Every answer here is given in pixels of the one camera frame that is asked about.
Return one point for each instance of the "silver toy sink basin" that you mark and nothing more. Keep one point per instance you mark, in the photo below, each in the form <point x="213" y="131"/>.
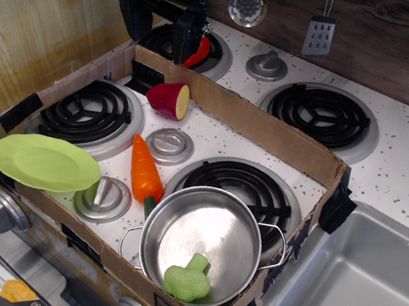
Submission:
<point x="365" y="262"/>

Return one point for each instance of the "black front left burner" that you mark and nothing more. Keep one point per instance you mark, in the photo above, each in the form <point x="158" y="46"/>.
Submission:
<point x="101" y="118"/>

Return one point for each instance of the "silver oven knob left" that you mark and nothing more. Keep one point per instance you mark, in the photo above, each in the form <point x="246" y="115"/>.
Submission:
<point x="12" y="217"/>

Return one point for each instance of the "orange toy carrot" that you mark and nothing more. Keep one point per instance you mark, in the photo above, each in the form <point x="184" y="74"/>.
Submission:
<point x="146" y="183"/>

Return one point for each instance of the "hanging silver slotted spatula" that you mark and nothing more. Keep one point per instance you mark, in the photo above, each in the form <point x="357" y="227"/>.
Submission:
<point x="320" y="32"/>

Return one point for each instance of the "silver metal pan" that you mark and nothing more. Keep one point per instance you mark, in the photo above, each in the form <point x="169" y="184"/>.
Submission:
<point x="211" y="222"/>

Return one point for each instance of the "orange yellow toy piece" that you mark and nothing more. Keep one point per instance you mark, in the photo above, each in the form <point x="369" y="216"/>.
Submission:
<point x="15" y="290"/>

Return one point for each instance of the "silver rear stove knob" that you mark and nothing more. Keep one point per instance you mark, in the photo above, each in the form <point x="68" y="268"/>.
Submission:
<point x="266" y="67"/>

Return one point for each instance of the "green toy broccoli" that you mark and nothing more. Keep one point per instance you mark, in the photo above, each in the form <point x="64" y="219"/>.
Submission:
<point x="188" y="283"/>

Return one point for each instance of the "hanging silver strainer ladle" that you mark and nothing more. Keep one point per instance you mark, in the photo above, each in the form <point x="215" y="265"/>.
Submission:
<point x="247" y="13"/>

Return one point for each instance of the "red toy sweet potato half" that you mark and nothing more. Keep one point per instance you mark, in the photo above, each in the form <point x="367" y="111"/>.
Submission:
<point x="170" y="100"/>

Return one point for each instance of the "red toy chili pepper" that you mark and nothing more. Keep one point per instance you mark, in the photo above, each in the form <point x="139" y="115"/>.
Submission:
<point x="200" y="55"/>

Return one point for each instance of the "black burner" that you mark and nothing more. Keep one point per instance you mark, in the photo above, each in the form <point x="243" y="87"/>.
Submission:
<point x="267" y="195"/>
<point x="101" y="118"/>
<point x="214" y="66"/>
<point x="334" y="117"/>

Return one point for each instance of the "black front right burner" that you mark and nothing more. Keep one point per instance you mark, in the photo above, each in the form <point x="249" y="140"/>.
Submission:
<point x="267" y="195"/>

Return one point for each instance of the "black rear left burner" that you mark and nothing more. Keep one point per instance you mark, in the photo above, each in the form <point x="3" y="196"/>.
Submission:
<point x="214" y="66"/>

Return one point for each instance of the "silver front stove knob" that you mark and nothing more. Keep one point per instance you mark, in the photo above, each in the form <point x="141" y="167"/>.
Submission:
<point x="107" y="200"/>

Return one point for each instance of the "silver stove knob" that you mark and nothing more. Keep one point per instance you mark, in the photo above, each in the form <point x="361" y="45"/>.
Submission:
<point x="170" y="146"/>
<point x="107" y="200"/>
<point x="266" y="67"/>

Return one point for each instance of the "light green plastic plate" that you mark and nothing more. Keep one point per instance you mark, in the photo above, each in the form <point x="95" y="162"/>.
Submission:
<point x="48" y="164"/>

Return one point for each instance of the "black rear right burner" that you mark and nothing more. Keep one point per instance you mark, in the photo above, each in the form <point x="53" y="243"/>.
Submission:
<point x="334" y="117"/>

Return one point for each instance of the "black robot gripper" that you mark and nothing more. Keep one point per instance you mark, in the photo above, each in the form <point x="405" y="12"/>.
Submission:
<point x="187" y="30"/>

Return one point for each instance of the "brown cardboard fence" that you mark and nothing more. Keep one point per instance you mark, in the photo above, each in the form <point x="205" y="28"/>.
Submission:
<point x="291" y="146"/>

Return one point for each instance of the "silver middle stove knob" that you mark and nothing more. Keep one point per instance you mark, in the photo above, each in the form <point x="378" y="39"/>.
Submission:
<point x="170" y="146"/>

